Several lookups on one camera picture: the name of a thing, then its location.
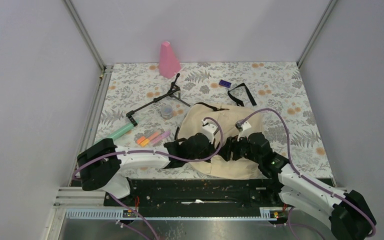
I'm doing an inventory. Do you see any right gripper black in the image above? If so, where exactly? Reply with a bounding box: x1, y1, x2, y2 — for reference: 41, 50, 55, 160
216, 131, 262, 164

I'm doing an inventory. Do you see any cream canvas backpack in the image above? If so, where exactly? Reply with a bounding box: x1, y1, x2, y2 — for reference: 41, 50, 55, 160
175, 89, 264, 180

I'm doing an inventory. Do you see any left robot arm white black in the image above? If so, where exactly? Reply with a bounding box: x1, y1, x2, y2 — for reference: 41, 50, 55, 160
73, 133, 221, 206

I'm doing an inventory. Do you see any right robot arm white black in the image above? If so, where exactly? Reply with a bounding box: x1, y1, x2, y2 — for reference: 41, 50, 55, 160
219, 132, 377, 240

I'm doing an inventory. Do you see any pink highlighter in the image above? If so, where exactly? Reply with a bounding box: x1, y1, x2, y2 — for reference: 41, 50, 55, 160
150, 130, 171, 146

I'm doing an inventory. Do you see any clear jar of clips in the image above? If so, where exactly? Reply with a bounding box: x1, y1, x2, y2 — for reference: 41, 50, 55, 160
160, 104, 173, 120

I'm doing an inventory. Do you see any black folding tripod stand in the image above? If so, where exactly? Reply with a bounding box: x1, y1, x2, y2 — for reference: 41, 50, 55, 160
126, 72, 191, 127

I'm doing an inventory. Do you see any purple small block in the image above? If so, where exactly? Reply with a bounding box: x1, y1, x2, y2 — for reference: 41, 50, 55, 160
218, 79, 232, 89

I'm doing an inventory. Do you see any mint green tube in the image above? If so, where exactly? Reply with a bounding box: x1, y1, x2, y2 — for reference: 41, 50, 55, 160
106, 123, 135, 141

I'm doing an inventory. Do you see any pink cone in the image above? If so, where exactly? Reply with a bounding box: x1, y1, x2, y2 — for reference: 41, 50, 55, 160
158, 41, 182, 79

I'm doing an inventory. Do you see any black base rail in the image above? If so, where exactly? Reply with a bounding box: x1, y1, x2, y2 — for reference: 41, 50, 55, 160
121, 179, 284, 220

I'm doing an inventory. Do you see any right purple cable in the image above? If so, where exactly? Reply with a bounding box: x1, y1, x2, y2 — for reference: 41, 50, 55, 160
235, 107, 377, 238

